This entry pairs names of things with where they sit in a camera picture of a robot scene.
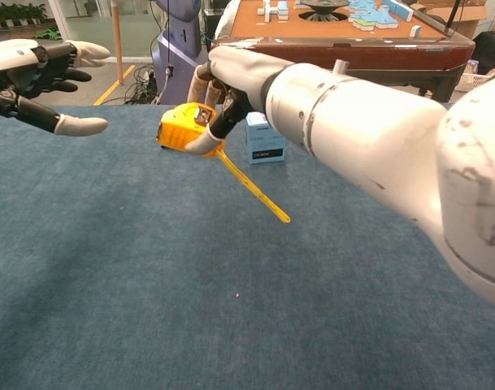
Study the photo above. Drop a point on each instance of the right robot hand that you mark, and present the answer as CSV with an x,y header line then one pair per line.
x,y
243,71

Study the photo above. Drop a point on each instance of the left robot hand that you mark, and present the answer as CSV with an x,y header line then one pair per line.
x,y
36,57

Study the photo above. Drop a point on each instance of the yellow tape measure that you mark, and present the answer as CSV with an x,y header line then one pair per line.
x,y
178,130

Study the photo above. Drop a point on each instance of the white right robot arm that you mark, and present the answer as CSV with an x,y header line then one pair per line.
x,y
373,134

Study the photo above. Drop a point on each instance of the green object on floor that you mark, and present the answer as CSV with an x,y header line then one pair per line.
x,y
48,33

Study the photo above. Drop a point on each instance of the row of potted plants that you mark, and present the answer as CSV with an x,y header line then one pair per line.
x,y
15,14

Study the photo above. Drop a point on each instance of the white framed glass partition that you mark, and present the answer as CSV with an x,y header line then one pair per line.
x,y
92,24

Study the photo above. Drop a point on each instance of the cluster of standing mahjong tiles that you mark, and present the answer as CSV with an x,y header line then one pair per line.
x,y
273,11

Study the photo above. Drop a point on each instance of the light blue cardboard box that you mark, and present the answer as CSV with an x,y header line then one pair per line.
x,y
267,148

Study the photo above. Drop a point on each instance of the wooden pole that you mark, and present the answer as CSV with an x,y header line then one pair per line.
x,y
117,24

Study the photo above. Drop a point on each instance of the black mahjong table dome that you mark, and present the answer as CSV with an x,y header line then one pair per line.
x,y
324,10

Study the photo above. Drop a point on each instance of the brown wooden mahjong table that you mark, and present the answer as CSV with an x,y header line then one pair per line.
x,y
353,24

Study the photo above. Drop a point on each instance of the single white blue mahjong tile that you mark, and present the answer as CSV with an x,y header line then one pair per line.
x,y
415,31

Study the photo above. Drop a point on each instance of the blue table cloth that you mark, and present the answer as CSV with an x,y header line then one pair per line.
x,y
149,264

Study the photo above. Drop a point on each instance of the thin black rod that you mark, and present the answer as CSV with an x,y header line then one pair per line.
x,y
453,16

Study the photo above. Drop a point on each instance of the white plastic basket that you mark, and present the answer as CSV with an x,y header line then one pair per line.
x,y
474,79

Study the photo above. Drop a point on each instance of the brown cardboard box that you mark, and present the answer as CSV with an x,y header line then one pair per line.
x,y
472,16

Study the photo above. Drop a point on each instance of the black bag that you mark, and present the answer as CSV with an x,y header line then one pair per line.
x,y
491,50

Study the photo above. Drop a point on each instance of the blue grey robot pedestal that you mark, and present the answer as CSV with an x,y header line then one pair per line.
x,y
178,40

